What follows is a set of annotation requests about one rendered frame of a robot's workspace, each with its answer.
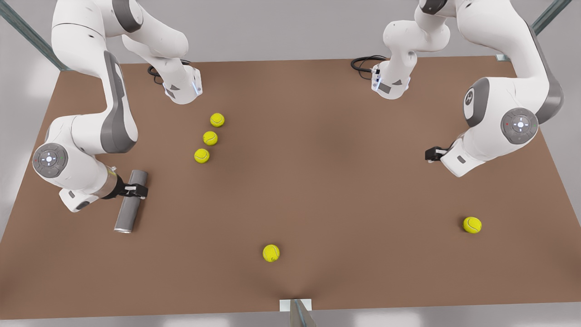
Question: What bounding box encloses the grey tennis ball tube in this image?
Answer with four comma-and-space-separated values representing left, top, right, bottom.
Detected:
114, 170, 149, 233

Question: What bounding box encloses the black cable loop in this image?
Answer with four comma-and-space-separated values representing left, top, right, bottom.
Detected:
351, 55, 389, 81
148, 59, 192, 85

